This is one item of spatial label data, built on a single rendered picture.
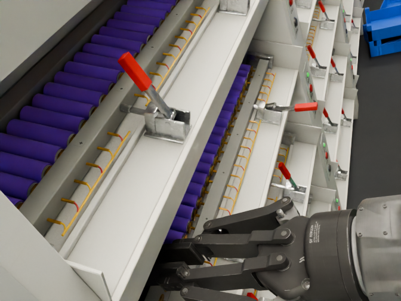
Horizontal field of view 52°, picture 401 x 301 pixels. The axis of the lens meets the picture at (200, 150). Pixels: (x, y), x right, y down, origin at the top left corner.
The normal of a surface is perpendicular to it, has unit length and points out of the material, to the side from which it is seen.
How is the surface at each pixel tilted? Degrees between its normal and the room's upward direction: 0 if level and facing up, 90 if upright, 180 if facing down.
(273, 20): 90
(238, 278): 90
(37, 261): 90
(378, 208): 9
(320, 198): 90
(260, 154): 22
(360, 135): 0
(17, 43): 111
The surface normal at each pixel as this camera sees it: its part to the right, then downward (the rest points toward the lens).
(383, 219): -0.48, -0.71
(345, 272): -0.52, 0.10
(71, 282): 0.89, -0.06
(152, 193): 0.00, -0.71
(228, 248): -0.35, 0.69
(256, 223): -0.15, 0.64
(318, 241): -0.55, -0.48
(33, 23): 0.96, 0.21
